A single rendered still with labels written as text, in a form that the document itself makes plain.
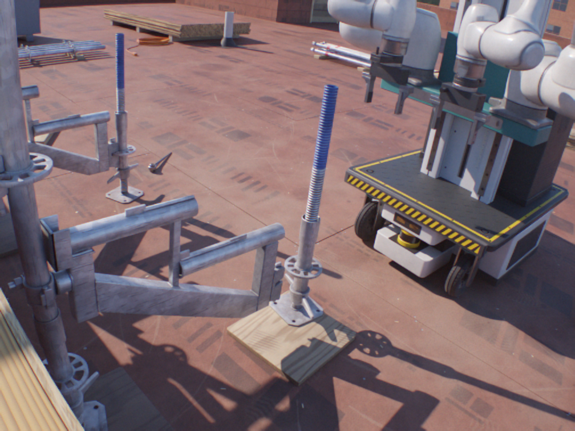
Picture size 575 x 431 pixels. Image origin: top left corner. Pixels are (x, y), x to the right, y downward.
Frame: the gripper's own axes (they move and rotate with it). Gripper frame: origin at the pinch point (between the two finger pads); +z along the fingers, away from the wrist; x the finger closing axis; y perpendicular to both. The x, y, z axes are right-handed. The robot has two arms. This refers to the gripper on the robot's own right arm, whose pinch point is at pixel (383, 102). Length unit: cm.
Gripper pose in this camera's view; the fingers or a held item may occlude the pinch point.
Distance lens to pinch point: 162.6
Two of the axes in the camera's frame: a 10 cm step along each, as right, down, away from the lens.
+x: -6.5, -4.4, 6.2
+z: -1.1, 8.6, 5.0
